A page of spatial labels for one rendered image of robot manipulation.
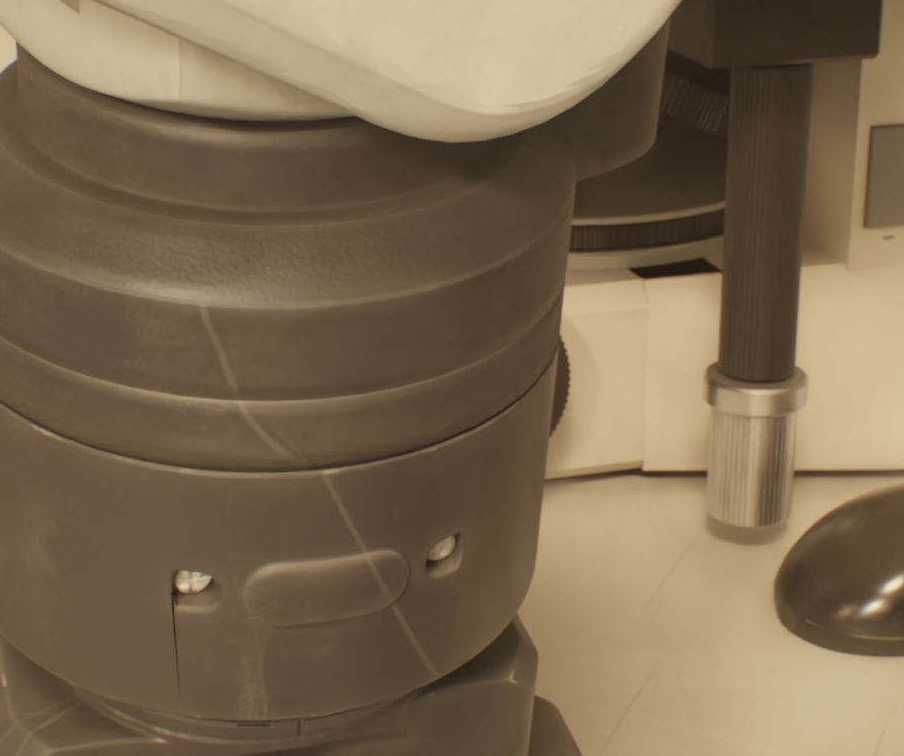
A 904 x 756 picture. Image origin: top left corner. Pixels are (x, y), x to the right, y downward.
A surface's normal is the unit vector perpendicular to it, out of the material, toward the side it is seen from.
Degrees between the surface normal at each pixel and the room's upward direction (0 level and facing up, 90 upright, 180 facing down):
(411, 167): 101
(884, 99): 90
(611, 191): 0
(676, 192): 0
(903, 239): 90
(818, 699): 0
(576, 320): 90
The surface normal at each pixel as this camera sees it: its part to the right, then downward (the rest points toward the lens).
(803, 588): -0.79, -0.43
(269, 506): 0.11, 0.51
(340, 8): 0.60, 0.44
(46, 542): -0.58, 0.38
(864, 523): -0.48, -0.75
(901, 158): 0.31, 0.31
